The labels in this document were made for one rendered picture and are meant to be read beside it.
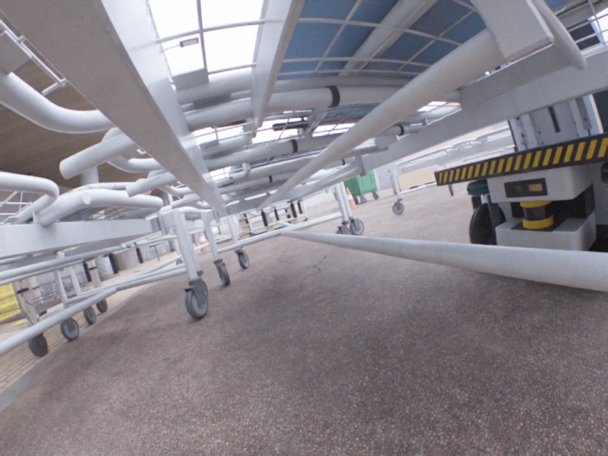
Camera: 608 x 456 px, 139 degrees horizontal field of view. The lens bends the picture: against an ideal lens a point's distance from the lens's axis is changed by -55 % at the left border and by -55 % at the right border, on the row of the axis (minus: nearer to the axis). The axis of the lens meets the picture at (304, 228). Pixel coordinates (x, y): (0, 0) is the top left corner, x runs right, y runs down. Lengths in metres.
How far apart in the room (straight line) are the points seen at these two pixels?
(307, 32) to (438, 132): 0.45
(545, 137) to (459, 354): 0.77
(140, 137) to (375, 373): 0.47
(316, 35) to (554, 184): 0.55
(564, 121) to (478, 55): 0.82
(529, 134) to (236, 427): 1.10
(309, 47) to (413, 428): 0.58
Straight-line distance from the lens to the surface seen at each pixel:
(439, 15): 0.40
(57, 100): 5.23
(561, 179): 0.62
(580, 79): 0.55
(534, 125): 1.02
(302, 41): 0.42
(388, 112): 0.22
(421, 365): 0.48
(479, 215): 0.85
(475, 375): 0.45
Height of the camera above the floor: 0.31
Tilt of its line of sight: 4 degrees down
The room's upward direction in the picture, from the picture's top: 15 degrees counter-clockwise
